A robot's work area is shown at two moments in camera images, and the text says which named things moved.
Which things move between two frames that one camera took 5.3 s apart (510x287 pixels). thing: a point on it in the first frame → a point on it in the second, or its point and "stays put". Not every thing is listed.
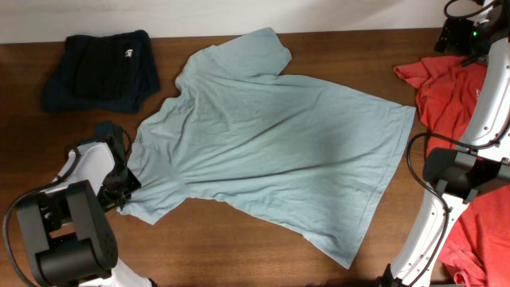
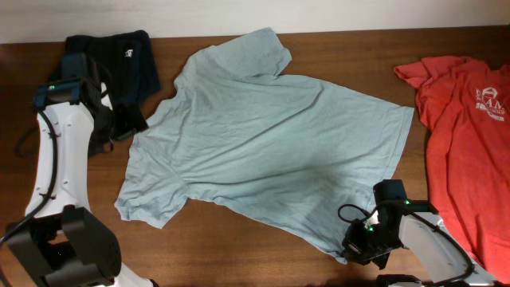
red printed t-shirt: [475, 249] stays put
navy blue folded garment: [115, 72] stays put
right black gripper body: [467, 41] → [368, 244]
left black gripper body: [119, 186] → [125, 122]
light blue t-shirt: [315, 157] stays put
